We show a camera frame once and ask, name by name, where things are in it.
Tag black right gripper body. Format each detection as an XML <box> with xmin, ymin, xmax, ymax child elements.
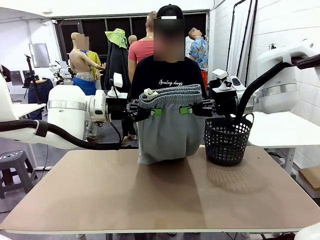
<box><xmin>211</xmin><ymin>90</ymin><xmax>238</xmax><ymax>118</ymax></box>

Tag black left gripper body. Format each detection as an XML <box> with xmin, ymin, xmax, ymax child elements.
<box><xmin>105</xmin><ymin>96</ymin><xmax>131</xmax><ymax>123</ymax></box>

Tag grey training pants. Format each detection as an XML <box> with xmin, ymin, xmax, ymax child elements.
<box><xmin>136</xmin><ymin>83</ymin><xmax>204</xmax><ymax>166</ymax></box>

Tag person in black t-shirt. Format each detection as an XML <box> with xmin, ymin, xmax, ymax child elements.
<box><xmin>126</xmin><ymin>4</ymin><xmax>209</xmax><ymax>102</ymax></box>

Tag blue cloth on mannequin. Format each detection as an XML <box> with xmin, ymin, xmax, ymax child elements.
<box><xmin>72</xmin><ymin>75</ymin><xmax>97</xmax><ymax>96</ymax></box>

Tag black perforated plastic basket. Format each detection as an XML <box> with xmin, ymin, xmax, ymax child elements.
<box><xmin>203</xmin><ymin>113</ymin><xmax>255</xmax><ymax>167</ymax></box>

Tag black coat on mannequin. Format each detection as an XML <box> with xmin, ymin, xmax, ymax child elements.
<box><xmin>103</xmin><ymin>43</ymin><xmax>137</xmax><ymax>141</ymax></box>

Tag mannequin in blue floral shirt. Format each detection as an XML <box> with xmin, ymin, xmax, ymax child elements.
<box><xmin>188</xmin><ymin>27</ymin><xmax>210</xmax><ymax>91</ymax></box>

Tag mannequin in yellow shirt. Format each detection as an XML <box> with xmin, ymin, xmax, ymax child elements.
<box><xmin>81</xmin><ymin>34</ymin><xmax>103</xmax><ymax>81</ymax></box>

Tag mannequin in red top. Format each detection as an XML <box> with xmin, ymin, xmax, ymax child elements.
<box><xmin>127</xmin><ymin>10</ymin><xmax>158</xmax><ymax>76</ymax></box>

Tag shirtless tan mannequin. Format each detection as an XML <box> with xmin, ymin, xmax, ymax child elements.
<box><xmin>69</xmin><ymin>31</ymin><xmax>106</xmax><ymax>88</ymax></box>

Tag white side table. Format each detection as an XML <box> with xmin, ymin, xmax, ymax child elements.
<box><xmin>248</xmin><ymin>111</ymin><xmax>320</xmax><ymax>176</ymax></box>

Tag green sun hat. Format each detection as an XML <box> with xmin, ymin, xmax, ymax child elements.
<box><xmin>104</xmin><ymin>27</ymin><xmax>130</xmax><ymax>49</ymax></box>

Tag dark blue jeans dummy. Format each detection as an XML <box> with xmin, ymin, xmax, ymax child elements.
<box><xmin>27</xmin><ymin>78</ymin><xmax>55</xmax><ymax>121</ymax></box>

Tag white background table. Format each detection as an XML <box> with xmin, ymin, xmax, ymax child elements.
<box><xmin>11</xmin><ymin>102</ymin><xmax>48</xmax><ymax>119</ymax></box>

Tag black tripod stand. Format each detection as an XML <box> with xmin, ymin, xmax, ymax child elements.
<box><xmin>23</xmin><ymin>54</ymin><xmax>42</xmax><ymax>105</ymax></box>

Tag grey framed whiteboard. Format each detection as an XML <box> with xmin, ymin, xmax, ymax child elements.
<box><xmin>28</xmin><ymin>42</ymin><xmax>51</xmax><ymax>69</ymax></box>

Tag black baseball cap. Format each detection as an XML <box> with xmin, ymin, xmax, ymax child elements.
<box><xmin>156</xmin><ymin>4</ymin><xmax>185</xmax><ymax>20</ymax></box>

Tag dark monitor screen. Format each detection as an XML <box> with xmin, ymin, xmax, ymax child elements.
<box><xmin>9</xmin><ymin>70</ymin><xmax>24</xmax><ymax>87</ymax></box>

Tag brown cardboard box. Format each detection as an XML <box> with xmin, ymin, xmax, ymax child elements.
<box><xmin>298</xmin><ymin>165</ymin><xmax>320</xmax><ymax>193</ymax></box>

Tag grey plastic stool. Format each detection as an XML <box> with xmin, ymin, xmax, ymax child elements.
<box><xmin>0</xmin><ymin>149</ymin><xmax>39</xmax><ymax>200</ymax></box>

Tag thin black camera cable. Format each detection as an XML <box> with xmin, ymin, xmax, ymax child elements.
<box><xmin>108</xmin><ymin>78</ymin><xmax>125</xmax><ymax>148</ymax></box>

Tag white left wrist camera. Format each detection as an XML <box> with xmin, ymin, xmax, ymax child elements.
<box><xmin>107</xmin><ymin>72</ymin><xmax>129</xmax><ymax>100</ymax></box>

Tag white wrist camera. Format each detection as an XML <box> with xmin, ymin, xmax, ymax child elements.
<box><xmin>107</xmin><ymin>72</ymin><xmax>129</xmax><ymax>100</ymax></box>
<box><xmin>211</xmin><ymin>69</ymin><xmax>233</xmax><ymax>92</ymax></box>

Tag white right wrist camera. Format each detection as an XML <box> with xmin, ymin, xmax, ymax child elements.
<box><xmin>211</xmin><ymin>69</ymin><xmax>233</xmax><ymax>92</ymax></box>

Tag black wall pipe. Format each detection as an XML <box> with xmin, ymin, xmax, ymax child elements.
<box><xmin>237</xmin><ymin>0</ymin><xmax>253</xmax><ymax>74</ymax></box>
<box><xmin>224</xmin><ymin>0</ymin><xmax>247</xmax><ymax>81</ymax></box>
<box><xmin>245</xmin><ymin>0</ymin><xmax>259</xmax><ymax>74</ymax></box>

